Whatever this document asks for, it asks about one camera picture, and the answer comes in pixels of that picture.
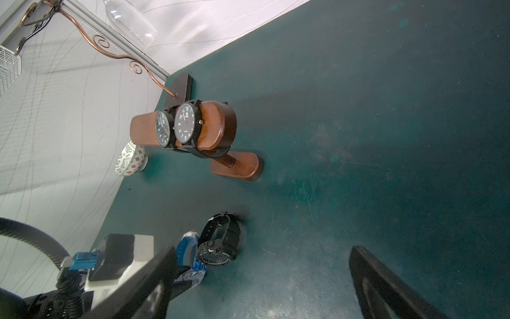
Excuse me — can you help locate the chunky black digital watch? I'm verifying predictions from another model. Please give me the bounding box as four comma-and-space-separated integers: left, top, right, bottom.
197, 212, 242, 266

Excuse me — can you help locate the left black corrugated cable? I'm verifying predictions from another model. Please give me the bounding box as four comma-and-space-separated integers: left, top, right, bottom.
0, 217, 72, 268

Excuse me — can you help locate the green table mat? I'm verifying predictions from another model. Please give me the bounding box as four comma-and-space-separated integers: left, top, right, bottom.
99, 1, 509, 318

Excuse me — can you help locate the white wire basket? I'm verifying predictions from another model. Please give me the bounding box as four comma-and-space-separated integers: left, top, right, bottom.
0, 46, 22, 97

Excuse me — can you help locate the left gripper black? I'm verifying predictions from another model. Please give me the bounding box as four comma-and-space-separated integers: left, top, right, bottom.
0, 233, 192, 319

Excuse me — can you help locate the black wire glass holder stand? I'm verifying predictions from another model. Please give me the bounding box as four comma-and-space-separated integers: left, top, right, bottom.
13, 1, 193, 105

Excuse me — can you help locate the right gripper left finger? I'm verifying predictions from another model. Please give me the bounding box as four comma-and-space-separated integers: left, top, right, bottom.
82, 247, 178, 318

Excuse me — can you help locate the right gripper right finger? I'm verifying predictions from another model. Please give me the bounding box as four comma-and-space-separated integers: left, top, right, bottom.
349, 246, 446, 318

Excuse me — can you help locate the hanging clear wine glass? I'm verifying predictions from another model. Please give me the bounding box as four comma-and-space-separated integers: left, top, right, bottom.
104, 0, 158, 51

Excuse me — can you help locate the green patterned ceramic bowl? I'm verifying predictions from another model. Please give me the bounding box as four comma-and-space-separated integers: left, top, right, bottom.
114, 141, 149, 177

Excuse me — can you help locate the blue translucent watch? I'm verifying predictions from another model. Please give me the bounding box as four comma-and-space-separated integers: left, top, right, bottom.
175, 231, 207, 288

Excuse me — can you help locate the slim black analog watch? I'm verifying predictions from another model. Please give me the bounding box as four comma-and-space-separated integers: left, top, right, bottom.
155, 108, 177, 150
174, 99, 237, 159

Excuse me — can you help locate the wooden T-shaped watch stand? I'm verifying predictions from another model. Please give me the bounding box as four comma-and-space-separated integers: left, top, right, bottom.
130, 99, 264, 180

